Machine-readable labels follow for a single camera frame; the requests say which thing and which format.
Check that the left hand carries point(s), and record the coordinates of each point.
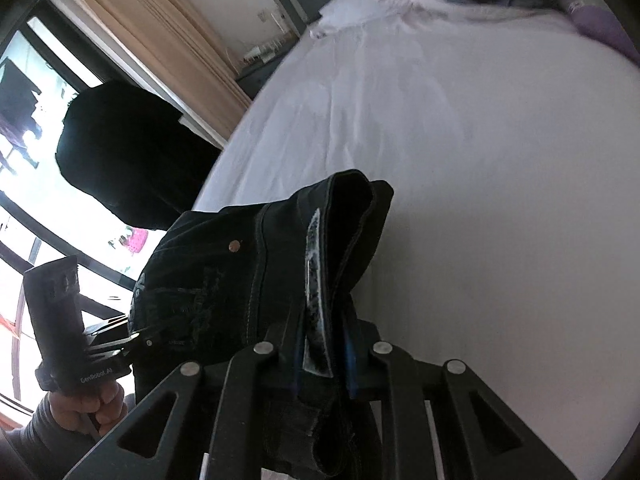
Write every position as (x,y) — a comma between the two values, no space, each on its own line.
(99,412)

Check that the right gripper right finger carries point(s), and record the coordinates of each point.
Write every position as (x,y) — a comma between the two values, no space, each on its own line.
(361,366)

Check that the purple pillow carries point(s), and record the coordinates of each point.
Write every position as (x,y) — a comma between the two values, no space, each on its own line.
(602,26)

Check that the dark nightstand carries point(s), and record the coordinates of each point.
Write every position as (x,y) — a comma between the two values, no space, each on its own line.
(253,77)

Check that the left forearm grey sleeve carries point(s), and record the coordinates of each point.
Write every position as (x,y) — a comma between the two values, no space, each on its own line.
(42,449)

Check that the black denim pants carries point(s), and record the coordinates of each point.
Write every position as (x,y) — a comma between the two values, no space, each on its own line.
(218,280)

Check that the white bed sheet mattress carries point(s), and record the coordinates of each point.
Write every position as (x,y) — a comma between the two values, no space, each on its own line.
(512,145)

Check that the white pillow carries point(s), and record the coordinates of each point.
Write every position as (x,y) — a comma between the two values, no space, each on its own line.
(339,14)

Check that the beige curtain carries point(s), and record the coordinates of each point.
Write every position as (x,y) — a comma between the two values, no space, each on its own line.
(175,43)

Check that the pink white bag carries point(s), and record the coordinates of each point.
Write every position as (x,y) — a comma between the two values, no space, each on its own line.
(134,239)

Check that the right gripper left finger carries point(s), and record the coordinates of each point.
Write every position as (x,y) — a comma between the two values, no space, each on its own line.
(285,364)

